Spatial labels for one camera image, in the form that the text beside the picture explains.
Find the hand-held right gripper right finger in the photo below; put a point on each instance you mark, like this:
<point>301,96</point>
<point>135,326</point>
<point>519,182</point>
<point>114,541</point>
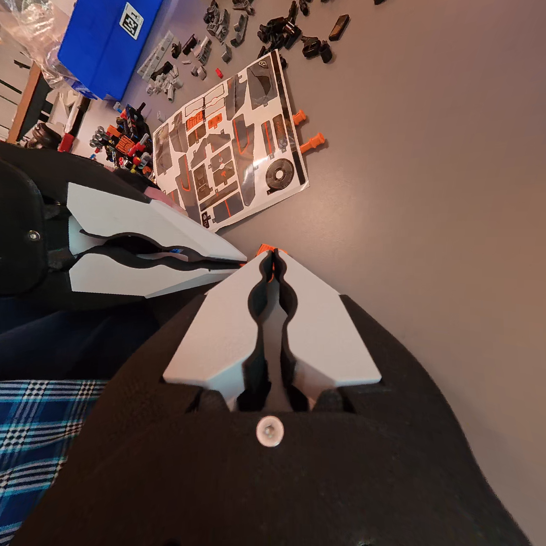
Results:
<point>332,337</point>

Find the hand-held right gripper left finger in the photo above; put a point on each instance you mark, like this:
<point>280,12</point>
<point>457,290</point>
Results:
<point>204,341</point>

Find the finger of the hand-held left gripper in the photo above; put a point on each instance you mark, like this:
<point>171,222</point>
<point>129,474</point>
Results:
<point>128,277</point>
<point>140,213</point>

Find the small orange lego piece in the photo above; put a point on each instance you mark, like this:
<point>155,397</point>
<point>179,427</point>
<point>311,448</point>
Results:
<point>265,247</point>

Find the red cylinder lego piece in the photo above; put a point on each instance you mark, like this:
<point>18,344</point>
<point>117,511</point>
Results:
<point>65,141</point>

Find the partly built lego model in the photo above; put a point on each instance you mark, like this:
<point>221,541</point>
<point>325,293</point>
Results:
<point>123,145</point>

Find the lego sticker sheet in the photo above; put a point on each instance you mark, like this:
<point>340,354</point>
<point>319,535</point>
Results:
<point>256,140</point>

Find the pile of grey lego pieces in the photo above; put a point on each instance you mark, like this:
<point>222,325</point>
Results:
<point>160,55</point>

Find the orange lego pin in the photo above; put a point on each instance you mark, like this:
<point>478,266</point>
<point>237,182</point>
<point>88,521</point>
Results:
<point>315,141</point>
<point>300,118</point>

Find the pile of black lego pieces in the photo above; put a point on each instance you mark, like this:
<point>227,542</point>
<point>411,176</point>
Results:
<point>290,30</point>

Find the wood-edged desk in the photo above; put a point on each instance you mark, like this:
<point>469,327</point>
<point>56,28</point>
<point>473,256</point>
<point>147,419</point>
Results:
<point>25,100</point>

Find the dark blue garment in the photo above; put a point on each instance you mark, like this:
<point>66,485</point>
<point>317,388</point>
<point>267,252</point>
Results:
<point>51,341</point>

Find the blue plastic bin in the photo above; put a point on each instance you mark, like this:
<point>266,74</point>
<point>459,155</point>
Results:
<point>98,55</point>

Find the clear plastic bag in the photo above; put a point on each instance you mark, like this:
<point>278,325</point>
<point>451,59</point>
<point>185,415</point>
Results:
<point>34,25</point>

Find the blue plaid shirt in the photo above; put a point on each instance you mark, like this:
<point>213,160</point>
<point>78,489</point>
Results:
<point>34,426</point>

